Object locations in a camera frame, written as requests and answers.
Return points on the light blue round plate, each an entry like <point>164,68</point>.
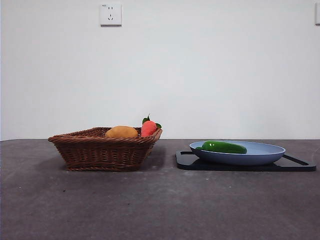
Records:
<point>250,156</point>

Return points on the yellow-brown potato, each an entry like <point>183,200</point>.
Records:
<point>121,132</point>

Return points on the dark rectangular tray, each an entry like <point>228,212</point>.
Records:
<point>225,168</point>

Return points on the brown wicker basket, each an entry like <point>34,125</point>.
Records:
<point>100,152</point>

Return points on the orange carrot with green leaves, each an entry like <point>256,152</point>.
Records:
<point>148,128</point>

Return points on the long green pepper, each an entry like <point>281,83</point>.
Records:
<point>222,147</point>

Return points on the white wall socket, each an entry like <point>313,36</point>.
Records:
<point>111,14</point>

